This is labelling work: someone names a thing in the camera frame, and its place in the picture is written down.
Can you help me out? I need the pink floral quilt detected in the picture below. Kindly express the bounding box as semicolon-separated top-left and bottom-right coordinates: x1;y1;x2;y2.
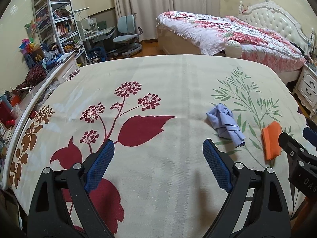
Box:
156;11;306;73

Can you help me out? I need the white two-drawer nightstand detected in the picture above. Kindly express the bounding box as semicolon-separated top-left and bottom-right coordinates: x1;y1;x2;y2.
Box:
292;66;317;119

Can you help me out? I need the white round bedpost knob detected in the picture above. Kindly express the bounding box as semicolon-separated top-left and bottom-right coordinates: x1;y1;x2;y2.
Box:
225;40;242;59

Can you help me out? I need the white curved bookshelf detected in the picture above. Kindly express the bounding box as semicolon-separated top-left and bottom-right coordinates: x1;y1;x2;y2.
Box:
31;0;88;67

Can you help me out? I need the floral leaf bedsheet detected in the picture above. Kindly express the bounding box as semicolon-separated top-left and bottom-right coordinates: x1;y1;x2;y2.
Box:
7;55;310;237

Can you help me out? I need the lavender paper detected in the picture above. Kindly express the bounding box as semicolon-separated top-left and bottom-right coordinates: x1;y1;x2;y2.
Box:
206;103;245;147

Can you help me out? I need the grey study desk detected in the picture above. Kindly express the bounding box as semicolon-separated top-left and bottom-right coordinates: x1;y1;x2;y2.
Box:
83;26;116;54

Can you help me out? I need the grey ergonomic desk chair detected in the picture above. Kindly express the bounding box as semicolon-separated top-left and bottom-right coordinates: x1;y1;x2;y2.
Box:
108;13;143;58

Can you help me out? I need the colourful paper pinwheel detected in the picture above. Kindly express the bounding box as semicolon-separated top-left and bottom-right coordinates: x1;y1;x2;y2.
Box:
19;38;40;54

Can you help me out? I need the orange paper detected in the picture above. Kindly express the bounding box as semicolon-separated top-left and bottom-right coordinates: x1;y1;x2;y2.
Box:
262;121;282;161

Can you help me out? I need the dark red knitted item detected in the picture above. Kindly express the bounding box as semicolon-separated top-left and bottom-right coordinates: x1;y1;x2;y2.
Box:
12;64;47;94

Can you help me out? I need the white tufted double bed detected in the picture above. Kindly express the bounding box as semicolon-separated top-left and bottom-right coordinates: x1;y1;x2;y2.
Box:
156;1;312;83

